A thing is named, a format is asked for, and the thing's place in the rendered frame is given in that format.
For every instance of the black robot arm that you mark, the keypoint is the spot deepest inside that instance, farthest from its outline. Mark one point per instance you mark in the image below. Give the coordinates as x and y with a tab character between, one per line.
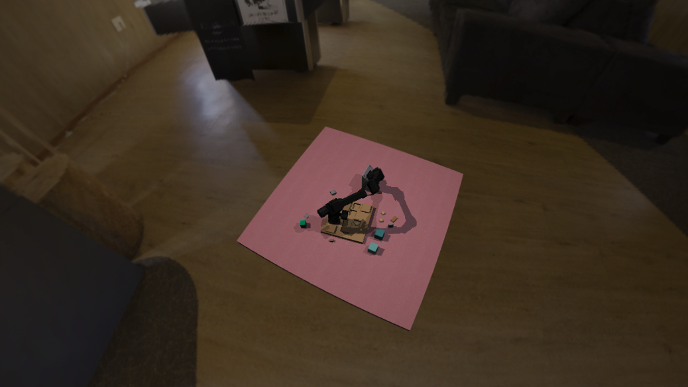
336	205

